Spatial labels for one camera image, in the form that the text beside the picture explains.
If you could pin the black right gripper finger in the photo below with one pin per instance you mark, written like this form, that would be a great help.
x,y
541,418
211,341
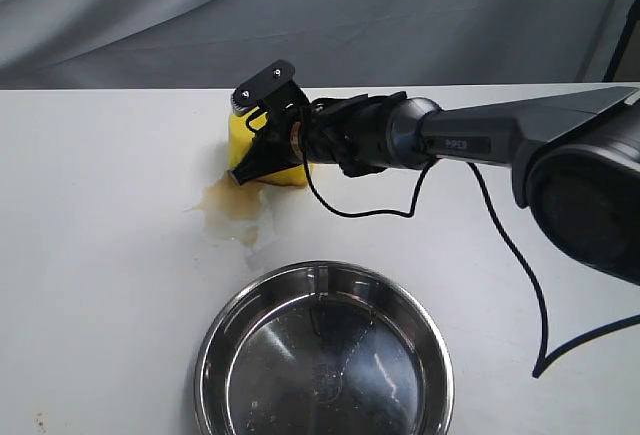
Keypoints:
x,y
262,159

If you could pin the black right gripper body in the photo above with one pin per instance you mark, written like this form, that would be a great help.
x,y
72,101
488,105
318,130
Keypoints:
x,y
323,138

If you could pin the yellow sponge block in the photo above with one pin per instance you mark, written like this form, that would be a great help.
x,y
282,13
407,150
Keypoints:
x,y
240,139

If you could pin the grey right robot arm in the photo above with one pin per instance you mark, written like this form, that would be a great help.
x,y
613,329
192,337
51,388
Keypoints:
x,y
573,159

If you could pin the brown liquid spill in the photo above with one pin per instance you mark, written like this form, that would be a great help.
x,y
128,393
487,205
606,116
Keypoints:
x,y
235,214

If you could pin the round stainless steel pan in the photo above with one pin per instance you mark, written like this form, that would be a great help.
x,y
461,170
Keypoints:
x,y
323,347

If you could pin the grey backdrop cloth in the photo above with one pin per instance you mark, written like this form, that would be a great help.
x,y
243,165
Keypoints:
x,y
91,44

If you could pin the black stand pole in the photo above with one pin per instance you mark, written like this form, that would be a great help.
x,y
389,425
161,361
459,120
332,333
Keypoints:
x,y
623,42

